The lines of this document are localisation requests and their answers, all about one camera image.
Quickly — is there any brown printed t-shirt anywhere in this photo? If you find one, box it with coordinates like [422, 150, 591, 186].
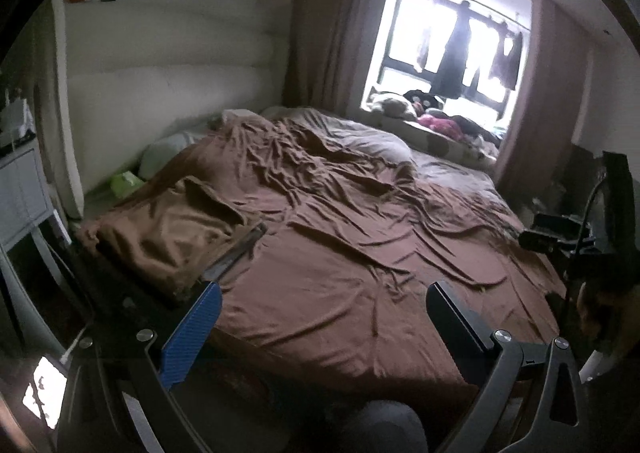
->
[78, 176, 264, 299]

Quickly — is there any dark wardrobe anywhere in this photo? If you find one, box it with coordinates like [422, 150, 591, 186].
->
[560, 144, 608, 251]

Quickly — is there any right beige curtain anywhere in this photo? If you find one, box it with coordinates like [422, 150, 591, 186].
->
[494, 0, 591, 202]

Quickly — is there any beige curtain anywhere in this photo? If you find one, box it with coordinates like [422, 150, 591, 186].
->
[494, 0, 591, 202]
[282, 0, 369, 113]

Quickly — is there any brown bed sheet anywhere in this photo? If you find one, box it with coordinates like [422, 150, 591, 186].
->
[81, 117, 569, 394]

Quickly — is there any pink plush toy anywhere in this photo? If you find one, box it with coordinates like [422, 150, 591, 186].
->
[418, 114, 464, 141]

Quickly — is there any dark hanging coat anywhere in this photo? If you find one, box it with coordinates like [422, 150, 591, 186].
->
[434, 0, 472, 98]

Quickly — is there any grey plush toy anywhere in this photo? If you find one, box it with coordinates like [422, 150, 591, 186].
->
[371, 92, 418, 121]

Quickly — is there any green tissue pack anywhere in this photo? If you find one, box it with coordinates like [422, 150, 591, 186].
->
[110, 171, 145, 199]

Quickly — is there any white left nightstand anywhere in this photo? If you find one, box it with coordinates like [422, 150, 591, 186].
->
[1, 139, 72, 285]

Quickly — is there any white pillow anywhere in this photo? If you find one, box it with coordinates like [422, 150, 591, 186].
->
[138, 129, 208, 181]

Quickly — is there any left beige curtain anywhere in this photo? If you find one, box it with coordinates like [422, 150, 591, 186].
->
[282, 0, 369, 113]

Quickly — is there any white padded headboard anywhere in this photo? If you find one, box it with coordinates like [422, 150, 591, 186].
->
[50, 0, 288, 219]

